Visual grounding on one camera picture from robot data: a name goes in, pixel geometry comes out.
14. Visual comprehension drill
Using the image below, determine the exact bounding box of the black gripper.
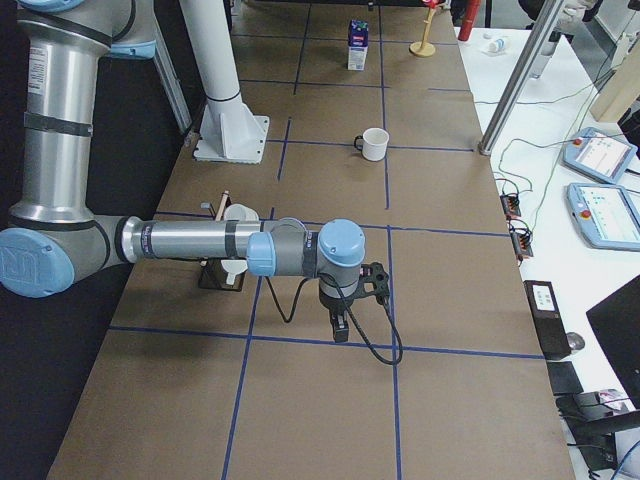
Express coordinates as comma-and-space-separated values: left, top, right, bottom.
319, 277, 359, 342

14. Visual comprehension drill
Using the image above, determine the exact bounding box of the white smiley mug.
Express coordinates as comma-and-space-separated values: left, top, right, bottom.
353, 127, 390, 162

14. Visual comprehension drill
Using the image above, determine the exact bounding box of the blue white milk carton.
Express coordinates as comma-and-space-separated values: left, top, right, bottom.
347, 19, 369, 71

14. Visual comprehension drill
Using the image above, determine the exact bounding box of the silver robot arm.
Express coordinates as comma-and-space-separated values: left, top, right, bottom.
1, 1, 365, 342

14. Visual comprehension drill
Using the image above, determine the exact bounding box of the white mug lower rack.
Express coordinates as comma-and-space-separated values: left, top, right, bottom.
221, 259, 247, 288

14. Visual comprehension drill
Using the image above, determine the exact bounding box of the white mug rack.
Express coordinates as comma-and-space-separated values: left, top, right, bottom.
221, 259, 247, 288
223, 203, 260, 222

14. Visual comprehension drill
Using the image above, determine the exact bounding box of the white mug upper rack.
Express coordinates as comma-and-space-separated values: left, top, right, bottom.
223, 203, 260, 222

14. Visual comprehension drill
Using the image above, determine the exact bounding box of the orange relay board near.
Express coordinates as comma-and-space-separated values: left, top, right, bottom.
510, 228, 534, 261

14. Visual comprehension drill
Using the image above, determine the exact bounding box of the orange relay board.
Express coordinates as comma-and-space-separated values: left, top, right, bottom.
500, 193, 521, 219
510, 228, 534, 261

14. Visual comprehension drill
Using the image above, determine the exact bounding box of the orange relay board far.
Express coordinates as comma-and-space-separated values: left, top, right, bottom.
500, 193, 521, 219

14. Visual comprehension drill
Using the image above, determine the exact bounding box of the black box with label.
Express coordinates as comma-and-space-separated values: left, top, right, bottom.
523, 280, 571, 360

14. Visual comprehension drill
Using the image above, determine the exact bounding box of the black monitor corner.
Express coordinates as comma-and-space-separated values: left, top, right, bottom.
586, 279, 639, 408

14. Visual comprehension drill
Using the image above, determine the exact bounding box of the wooden mug tree stand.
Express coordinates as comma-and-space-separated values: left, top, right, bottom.
409, 0, 441, 58

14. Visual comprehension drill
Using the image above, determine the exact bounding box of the teach pendant near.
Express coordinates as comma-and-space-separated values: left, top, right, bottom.
566, 183, 639, 252

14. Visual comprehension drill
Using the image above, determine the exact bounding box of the teach pendant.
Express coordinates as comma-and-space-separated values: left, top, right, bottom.
560, 127, 638, 184
566, 183, 639, 252

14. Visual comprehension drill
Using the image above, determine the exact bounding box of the teach pendant far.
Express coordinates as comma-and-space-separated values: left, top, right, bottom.
560, 127, 638, 184

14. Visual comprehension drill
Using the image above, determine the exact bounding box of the small white blue bottle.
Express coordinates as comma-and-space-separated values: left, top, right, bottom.
484, 36, 510, 56

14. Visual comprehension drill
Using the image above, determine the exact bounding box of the wooden board on desk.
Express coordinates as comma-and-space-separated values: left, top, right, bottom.
590, 34, 639, 123

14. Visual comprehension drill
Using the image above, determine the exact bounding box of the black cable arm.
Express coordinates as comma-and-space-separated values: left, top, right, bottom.
267, 274, 404, 365

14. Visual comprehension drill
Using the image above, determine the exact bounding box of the black wire mug rack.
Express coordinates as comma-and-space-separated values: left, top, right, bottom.
198, 190, 245, 292

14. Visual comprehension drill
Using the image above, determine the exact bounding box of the white pedestal column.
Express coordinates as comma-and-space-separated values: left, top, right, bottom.
180, 0, 270, 164

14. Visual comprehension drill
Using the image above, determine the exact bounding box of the aluminium frame post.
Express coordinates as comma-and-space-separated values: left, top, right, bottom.
478, 0, 564, 156

